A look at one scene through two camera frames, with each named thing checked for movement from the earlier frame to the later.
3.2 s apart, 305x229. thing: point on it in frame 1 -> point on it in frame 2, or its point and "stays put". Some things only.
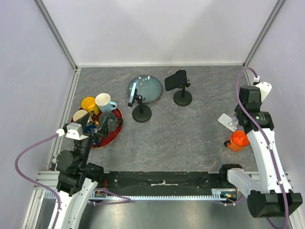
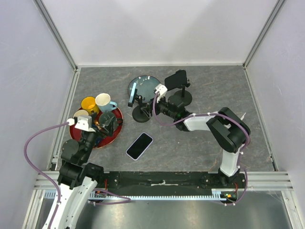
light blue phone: (132, 95) stays put
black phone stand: (142, 113) stays put
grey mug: (113, 122) stays put
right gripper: (236, 109) -> (148, 109)
